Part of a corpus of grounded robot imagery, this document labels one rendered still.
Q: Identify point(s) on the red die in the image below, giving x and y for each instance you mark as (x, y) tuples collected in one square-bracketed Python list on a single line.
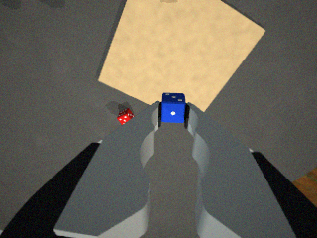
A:
[(125, 116)]

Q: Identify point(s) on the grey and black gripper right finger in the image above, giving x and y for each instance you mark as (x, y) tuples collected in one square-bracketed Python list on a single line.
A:
[(242, 194)]

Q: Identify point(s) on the blue die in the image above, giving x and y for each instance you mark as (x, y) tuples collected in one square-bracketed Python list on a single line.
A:
[(173, 107)]

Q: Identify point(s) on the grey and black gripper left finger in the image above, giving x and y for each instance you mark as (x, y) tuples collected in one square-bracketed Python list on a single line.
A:
[(102, 193)]

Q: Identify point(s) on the tan flat mat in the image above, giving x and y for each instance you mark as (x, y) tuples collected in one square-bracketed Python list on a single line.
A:
[(178, 46)]

